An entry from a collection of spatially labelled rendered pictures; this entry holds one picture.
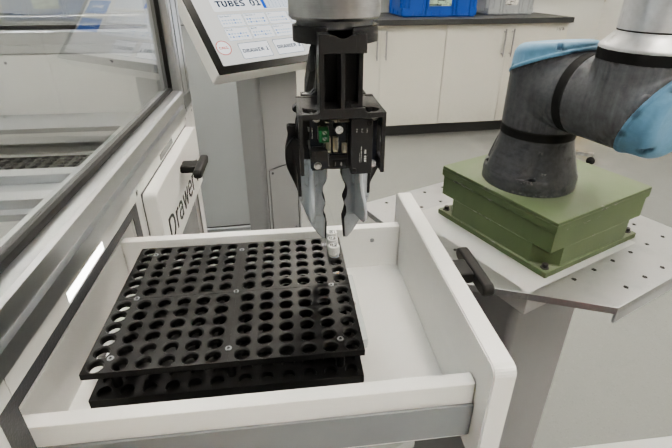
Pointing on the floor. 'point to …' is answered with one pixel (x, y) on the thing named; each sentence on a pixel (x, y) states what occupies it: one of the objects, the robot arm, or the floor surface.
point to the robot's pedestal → (516, 333)
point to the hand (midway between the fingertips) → (333, 221)
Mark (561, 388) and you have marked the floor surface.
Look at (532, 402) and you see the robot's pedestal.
